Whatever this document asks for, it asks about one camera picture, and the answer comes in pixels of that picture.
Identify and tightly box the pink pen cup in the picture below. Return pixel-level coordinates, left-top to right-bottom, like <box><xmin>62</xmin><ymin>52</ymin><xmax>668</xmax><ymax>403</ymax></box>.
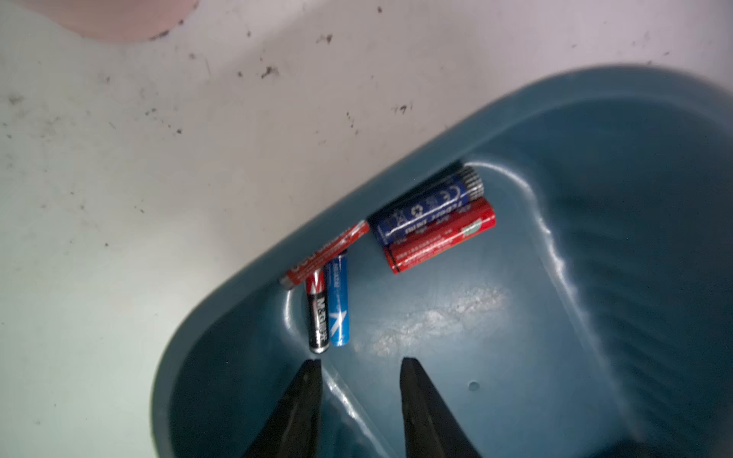
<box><xmin>17</xmin><ymin>0</ymin><xmax>200</xmax><ymax>42</ymax></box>

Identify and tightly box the silver black battery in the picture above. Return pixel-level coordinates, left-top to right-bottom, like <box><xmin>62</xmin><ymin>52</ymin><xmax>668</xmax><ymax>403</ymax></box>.
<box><xmin>305</xmin><ymin>268</ymin><xmax>330</xmax><ymax>354</ymax></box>

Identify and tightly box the dark blue battery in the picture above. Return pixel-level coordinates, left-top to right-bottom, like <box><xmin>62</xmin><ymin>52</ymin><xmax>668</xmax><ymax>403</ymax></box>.
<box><xmin>368</xmin><ymin>166</ymin><xmax>484</xmax><ymax>246</ymax></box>

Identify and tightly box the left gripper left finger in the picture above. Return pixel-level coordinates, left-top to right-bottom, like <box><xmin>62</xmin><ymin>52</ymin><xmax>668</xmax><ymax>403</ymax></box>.
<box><xmin>244</xmin><ymin>360</ymin><xmax>324</xmax><ymax>457</ymax></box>

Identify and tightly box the teal plastic storage box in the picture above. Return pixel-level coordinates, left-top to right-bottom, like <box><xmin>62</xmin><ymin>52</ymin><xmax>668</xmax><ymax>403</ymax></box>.
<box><xmin>151</xmin><ymin>66</ymin><xmax>732</xmax><ymax>457</ymax></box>

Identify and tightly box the long red battery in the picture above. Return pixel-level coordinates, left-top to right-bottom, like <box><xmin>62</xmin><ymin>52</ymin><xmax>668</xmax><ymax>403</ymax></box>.
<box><xmin>279</xmin><ymin>221</ymin><xmax>370</xmax><ymax>290</ymax></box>

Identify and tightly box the red yellow Huahong battery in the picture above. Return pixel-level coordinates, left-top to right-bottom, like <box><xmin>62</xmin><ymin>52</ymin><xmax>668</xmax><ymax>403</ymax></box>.
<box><xmin>384</xmin><ymin>198</ymin><xmax>496</xmax><ymax>274</ymax></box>

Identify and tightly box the blue silver battery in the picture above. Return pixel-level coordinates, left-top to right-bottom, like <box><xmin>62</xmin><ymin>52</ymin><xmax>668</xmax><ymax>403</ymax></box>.
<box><xmin>326</xmin><ymin>250</ymin><xmax>350</xmax><ymax>347</ymax></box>

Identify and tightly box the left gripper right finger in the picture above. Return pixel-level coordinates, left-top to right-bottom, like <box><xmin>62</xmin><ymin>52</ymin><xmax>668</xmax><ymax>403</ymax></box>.
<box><xmin>400</xmin><ymin>358</ymin><xmax>480</xmax><ymax>457</ymax></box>

